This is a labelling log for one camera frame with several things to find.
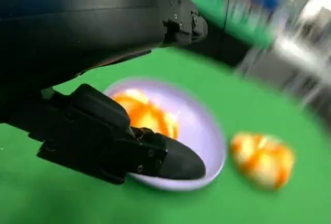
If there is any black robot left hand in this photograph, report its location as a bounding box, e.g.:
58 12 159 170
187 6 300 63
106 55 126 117
0 0 209 186

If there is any orange and white bread roll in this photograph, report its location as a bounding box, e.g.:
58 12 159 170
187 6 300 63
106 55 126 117
229 131 296 191
112 88 181 140

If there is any lilac plate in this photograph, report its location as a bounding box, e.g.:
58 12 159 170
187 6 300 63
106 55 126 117
103 77 228 191

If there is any green table cloth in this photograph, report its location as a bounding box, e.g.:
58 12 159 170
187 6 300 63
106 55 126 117
0 0 331 224

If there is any grey workshop machine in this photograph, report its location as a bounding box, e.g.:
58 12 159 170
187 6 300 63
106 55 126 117
235 0 331 106

